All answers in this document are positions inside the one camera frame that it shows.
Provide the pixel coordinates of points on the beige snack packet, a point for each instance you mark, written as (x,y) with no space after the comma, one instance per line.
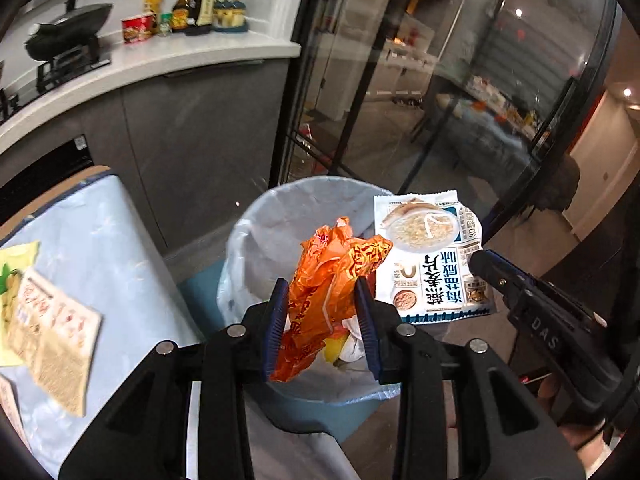
(55,330)

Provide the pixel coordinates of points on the red instant noodle cup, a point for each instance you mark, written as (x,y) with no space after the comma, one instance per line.
(137,29)

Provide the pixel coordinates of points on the black wok with lid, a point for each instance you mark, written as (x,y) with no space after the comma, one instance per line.
(75,22)

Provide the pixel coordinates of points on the orange plastic wrapper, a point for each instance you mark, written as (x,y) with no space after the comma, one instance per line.
(325,280)

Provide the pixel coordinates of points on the blue condiment jar set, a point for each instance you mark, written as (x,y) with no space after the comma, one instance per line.
(230,14)

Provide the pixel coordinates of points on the teal trash bin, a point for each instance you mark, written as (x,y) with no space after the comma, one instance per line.
(310,410)

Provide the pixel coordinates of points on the light blue tablecloth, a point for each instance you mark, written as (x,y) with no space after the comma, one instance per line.
(100,240)

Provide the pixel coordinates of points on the black framed glass door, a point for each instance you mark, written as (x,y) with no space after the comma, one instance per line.
(294,85)

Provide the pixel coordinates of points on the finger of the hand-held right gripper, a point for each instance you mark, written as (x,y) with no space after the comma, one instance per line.
(495,270)

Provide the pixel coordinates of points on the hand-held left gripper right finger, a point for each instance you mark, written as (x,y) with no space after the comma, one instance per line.
(367,330)

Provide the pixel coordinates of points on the black gas stove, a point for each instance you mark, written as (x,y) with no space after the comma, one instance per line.
(65,62)

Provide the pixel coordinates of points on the black built-in appliance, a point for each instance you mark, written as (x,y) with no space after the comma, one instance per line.
(45,170)

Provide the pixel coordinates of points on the yellow seasoning packet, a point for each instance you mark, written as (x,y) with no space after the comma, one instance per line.
(155,0)

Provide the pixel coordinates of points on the white crumpled paper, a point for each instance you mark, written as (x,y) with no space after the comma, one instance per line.
(354,342)

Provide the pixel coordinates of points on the grey kitchen cabinet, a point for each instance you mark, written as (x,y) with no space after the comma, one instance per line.
(200,135)

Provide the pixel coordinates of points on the trash bin with white liner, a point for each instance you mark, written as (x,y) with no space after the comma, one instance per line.
(280,220)

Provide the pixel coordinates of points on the amber sauce bottle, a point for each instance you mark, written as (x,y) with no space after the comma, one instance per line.
(181,7)

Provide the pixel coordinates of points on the small green spice jar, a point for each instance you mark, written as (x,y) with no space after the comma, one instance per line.
(165,25)

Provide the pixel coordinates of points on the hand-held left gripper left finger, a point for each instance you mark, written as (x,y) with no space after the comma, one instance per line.
(277,330)

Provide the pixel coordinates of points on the person's right hand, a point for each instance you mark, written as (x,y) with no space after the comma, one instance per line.
(550,392)

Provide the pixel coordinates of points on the white blue snack packet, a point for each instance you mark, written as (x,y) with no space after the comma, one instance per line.
(430,270)

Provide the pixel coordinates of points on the yellow green snack packet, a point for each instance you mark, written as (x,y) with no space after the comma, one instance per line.
(20,260)

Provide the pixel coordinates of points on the yellow wrapper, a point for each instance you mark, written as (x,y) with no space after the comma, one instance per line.
(332,349)

